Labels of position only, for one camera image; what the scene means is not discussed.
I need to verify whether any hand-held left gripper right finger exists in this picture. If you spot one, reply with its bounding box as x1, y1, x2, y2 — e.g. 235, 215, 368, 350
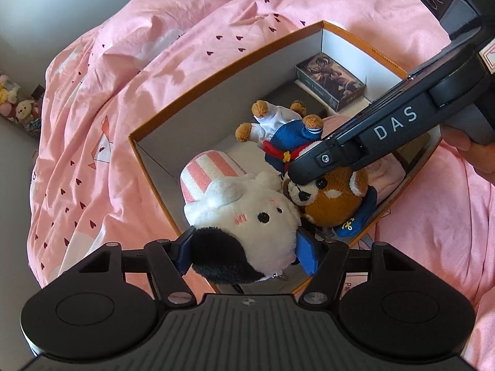
296, 227, 423, 307

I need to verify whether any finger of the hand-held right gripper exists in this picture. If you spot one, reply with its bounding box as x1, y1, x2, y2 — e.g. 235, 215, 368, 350
323, 79, 414, 143
289, 135, 361, 185

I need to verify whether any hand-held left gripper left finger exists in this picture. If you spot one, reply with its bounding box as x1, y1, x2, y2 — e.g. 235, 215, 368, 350
67, 226, 196, 308

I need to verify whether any pink key case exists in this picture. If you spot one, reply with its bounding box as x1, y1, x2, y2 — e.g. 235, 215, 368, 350
320, 114, 358, 140

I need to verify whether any red panda plush sailor outfit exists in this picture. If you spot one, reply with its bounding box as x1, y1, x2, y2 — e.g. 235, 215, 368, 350
235, 100, 377, 238

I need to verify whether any pink fabric pouch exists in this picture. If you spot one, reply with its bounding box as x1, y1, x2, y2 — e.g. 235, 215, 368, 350
364, 160, 407, 205

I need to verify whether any white plush toy striped hat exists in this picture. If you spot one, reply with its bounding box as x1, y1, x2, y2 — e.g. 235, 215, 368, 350
180, 150, 302, 284

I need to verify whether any orange cardboard box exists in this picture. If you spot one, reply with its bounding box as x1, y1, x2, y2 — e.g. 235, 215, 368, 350
128, 20, 445, 298

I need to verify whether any person's right hand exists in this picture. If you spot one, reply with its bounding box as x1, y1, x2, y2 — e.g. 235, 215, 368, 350
441, 124, 495, 186

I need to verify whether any dark illustrated card box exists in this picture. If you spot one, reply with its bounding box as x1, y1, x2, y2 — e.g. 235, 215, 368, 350
295, 55, 366, 112

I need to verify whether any pink printed blanket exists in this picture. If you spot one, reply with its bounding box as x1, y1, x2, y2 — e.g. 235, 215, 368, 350
27, 0, 495, 371

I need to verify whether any heap of small plush toys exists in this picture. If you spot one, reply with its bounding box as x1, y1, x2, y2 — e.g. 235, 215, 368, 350
0, 73, 45, 140

